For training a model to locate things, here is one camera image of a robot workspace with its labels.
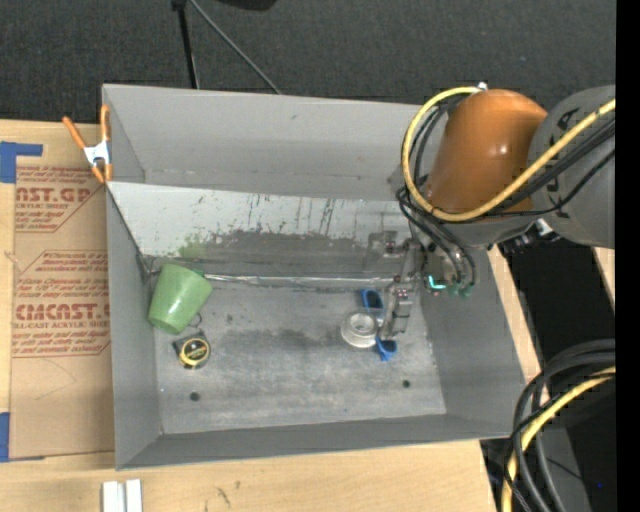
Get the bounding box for yellow and black tape measure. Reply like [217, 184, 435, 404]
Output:
[172, 335, 212, 371]

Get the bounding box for grey metal bin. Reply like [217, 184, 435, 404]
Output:
[101, 83, 527, 471]

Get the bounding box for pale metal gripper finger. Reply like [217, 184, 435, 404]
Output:
[381, 286, 414, 342]
[362, 232, 408, 275]

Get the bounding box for brown cardboard board red print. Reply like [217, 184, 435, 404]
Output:
[0, 118, 117, 462]

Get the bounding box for green plastic cup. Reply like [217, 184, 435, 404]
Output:
[147, 263, 214, 336]

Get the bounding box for blue sunglasses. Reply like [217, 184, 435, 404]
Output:
[360, 288, 400, 363]

